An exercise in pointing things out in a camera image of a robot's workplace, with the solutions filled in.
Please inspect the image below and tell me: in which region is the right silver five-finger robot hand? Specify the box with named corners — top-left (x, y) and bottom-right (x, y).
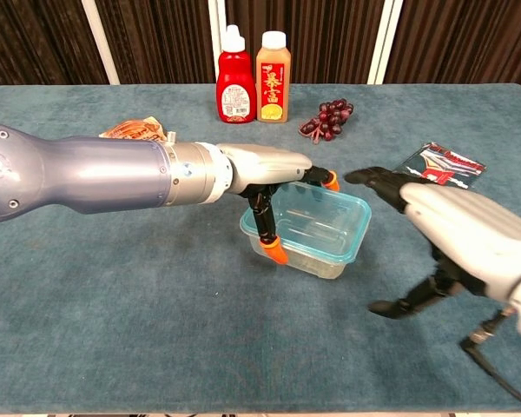
top-left (344, 166), bottom-right (521, 321)

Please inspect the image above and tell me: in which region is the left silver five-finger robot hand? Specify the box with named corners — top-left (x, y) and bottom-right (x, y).
top-left (219, 142), bottom-right (340, 266)

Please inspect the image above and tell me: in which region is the clear blue plastic container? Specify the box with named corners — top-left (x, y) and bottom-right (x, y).
top-left (239, 181), bottom-right (373, 265)

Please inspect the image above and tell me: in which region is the translucent blue plastic container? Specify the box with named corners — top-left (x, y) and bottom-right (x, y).
top-left (247, 238), bottom-right (349, 281)

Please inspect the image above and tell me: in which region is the dark red-white snack packet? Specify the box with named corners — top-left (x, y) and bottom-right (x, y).
top-left (393, 142), bottom-right (487, 190)

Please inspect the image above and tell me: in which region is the orange juice bottle white cap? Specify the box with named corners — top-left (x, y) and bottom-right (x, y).
top-left (255, 30), bottom-right (292, 124)

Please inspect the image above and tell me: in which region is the dark red grape bunch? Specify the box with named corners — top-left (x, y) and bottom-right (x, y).
top-left (298, 98), bottom-right (355, 145)

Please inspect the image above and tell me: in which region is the red ketchup squeeze bottle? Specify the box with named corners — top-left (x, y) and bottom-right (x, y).
top-left (215, 24), bottom-right (258, 124)

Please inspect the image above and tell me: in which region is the orange spout pouch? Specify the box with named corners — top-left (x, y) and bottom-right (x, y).
top-left (98, 116), bottom-right (177, 142)

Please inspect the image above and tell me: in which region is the dark slatted partition panel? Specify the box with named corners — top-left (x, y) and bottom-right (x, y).
top-left (386, 0), bottom-right (521, 92)
top-left (94, 0), bottom-right (218, 84)
top-left (225, 0), bottom-right (387, 84)
top-left (0, 0), bottom-right (109, 87)

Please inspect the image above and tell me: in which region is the teal table cloth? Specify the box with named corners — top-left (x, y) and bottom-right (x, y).
top-left (0, 83), bottom-right (521, 414)

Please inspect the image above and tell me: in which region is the black right hand cable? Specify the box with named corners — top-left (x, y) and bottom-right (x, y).
top-left (459, 307), bottom-right (521, 412)

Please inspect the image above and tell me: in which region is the white partition frame post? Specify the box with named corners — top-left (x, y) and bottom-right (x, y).
top-left (207, 0), bottom-right (229, 83)
top-left (81, 0), bottom-right (121, 86)
top-left (366, 0), bottom-right (404, 85)

